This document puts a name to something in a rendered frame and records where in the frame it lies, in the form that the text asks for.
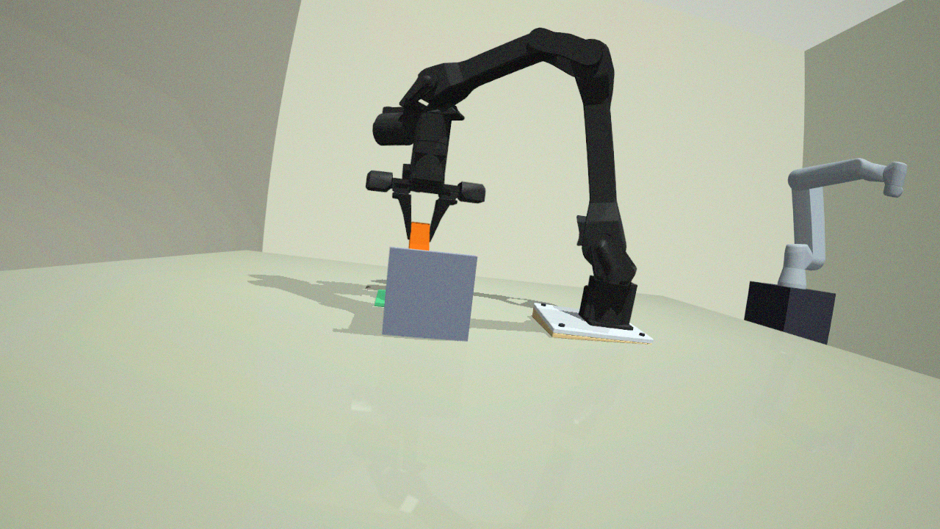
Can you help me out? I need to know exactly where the orange l-shaped part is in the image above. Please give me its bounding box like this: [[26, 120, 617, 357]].
[[409, 222, 430, 251]]

